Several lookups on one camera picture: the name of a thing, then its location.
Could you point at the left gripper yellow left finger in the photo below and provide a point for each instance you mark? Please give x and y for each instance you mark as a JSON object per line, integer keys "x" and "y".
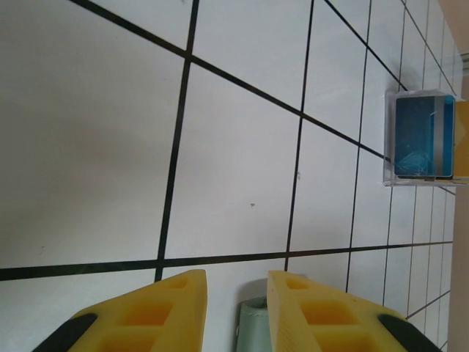
{"x": 183, "y": 322}

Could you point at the clear acrylic card box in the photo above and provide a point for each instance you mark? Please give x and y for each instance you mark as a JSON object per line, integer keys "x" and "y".
{"x": 388, "y": 146}

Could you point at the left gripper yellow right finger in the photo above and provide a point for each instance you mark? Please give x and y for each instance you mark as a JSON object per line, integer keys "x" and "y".
{"x": 289, "y": 322}

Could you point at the blue credit card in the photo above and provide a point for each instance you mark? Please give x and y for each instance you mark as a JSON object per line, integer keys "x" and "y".
{"x": 414, "y": 135}

